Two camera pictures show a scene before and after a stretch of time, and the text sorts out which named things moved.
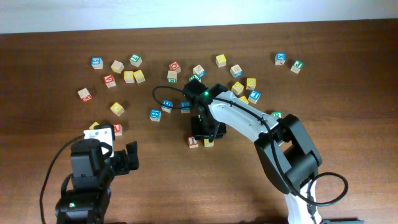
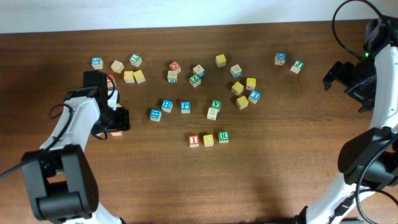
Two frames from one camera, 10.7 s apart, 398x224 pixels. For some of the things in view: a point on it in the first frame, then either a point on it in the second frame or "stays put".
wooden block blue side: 199,70 stays put
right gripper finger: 213,133 → 365,108
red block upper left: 109,81 stays put
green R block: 278,114 → 223,136
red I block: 193,143 stays put
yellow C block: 207,144 stays put
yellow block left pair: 129,76 stays put
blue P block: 185,104 stays put
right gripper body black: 201,127 → 358,80
